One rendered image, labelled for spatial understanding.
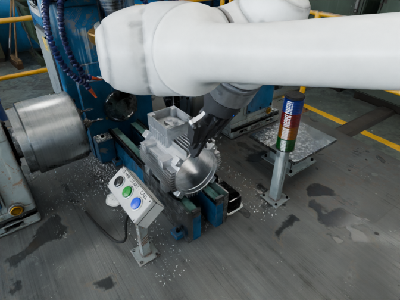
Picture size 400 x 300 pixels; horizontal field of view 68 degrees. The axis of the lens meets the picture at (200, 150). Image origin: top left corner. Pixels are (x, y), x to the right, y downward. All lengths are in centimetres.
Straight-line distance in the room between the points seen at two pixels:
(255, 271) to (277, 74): 75
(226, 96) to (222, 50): 24
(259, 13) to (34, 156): 84
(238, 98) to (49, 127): 69
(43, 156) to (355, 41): 95
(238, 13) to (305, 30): 18
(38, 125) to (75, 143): 12
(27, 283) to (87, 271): 16
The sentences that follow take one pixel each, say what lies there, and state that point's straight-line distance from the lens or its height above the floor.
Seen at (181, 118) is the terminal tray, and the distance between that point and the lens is 98.
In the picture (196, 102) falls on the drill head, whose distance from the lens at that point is 124.
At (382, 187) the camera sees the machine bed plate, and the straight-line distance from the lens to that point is 138.
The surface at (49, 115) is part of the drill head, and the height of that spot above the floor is 114.
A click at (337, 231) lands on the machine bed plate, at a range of 112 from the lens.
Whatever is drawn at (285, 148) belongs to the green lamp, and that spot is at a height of 104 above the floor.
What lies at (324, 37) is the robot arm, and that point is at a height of 153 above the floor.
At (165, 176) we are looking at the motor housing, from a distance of 88.
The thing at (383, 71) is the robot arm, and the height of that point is 151.
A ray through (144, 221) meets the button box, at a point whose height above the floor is 103.
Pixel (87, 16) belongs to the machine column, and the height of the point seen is 135.
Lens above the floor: 159
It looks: 35 degrees down
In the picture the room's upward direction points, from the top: straight up
